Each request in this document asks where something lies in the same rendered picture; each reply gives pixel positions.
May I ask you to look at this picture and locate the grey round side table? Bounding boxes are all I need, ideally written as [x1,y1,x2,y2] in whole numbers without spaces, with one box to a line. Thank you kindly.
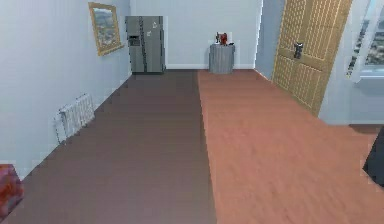
[208,43,236,75]

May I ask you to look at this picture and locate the red small appliance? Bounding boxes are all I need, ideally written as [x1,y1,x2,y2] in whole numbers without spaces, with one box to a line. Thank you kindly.
[215,31,229,46]

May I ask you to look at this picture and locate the grey double door fridge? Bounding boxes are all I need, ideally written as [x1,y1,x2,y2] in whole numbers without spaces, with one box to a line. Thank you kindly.
[125,15,167,75]

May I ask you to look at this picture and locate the tan wooden room door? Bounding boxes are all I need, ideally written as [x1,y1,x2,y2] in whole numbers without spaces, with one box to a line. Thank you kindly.
[271,0,354,118]

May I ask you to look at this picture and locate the black furniture corner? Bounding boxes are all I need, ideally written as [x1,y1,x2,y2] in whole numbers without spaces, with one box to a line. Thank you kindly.
[362,126,384,188]

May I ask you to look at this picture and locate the white framed window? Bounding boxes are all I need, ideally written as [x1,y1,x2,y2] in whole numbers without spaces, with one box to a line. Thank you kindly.
[345,0,384,84]

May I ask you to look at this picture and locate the white wall radiator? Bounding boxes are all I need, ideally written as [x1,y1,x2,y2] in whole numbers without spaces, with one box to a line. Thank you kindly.
[53,92,96,145]

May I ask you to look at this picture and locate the gold framed wall picture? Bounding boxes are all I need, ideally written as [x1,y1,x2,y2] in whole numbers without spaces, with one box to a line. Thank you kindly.
[87,1,125,57]

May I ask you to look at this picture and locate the black door handle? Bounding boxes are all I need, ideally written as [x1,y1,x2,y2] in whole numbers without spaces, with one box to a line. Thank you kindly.
[293,41,304,60]

